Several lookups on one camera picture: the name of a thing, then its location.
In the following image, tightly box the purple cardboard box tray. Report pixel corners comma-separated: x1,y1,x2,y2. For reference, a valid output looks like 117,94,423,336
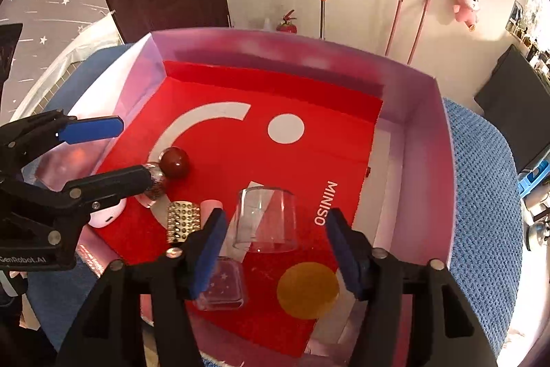
36,28,455,366

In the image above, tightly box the red Miniso paper sheet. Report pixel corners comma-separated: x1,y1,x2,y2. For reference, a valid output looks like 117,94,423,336
101,62,382,358

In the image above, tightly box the pink nail polish bottle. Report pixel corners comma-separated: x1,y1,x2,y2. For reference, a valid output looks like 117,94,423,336
193,198,246,312

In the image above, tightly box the orange round puck in box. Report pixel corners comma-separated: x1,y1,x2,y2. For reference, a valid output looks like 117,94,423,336
277,262,339,321

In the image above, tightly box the black side table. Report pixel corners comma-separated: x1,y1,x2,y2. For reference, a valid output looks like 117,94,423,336
474,45,549,173

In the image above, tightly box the red fire extinguisher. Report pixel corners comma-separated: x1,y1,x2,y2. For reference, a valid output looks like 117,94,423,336
276,9,297,34

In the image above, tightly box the white earbud case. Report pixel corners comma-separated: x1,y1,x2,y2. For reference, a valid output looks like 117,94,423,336
89,198,127,228

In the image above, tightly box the dark red ball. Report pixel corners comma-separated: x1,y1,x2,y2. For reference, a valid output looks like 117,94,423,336
158,146,190,179

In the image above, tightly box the blue plastic stool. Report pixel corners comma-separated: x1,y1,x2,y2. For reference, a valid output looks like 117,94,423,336
518,160,550,198

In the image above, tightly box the pink plush toy right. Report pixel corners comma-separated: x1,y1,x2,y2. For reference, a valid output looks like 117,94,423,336
453,0,480,31

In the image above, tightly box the blue knitted table cloth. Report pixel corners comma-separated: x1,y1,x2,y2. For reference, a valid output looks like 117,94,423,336
25,44,525,367

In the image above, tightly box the clear plastic cup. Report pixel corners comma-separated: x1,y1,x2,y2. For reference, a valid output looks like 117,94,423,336
232,186,297,253

